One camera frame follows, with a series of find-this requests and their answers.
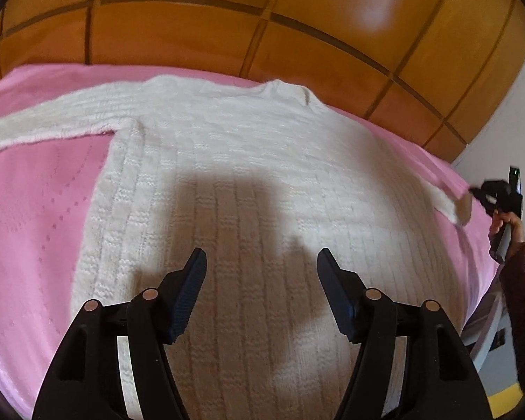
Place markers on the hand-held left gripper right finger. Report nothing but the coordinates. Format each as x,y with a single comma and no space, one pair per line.
337,291

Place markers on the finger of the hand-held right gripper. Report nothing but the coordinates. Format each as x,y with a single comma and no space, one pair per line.
489,208
479,190

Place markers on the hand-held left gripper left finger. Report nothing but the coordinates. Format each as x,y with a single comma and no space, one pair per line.
187,291

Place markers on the white knit sweater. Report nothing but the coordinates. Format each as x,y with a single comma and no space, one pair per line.
245,162

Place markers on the person's right hand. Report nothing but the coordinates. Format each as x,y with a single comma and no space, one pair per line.
498,224

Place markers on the pink blanket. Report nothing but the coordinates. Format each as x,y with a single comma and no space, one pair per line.
30,210

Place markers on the yellow object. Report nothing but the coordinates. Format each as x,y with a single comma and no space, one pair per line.
507,402

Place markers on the wooden panelled headboard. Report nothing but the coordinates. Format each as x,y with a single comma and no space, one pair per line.
253,22

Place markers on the white bed frame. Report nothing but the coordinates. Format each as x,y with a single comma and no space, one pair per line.
485,323

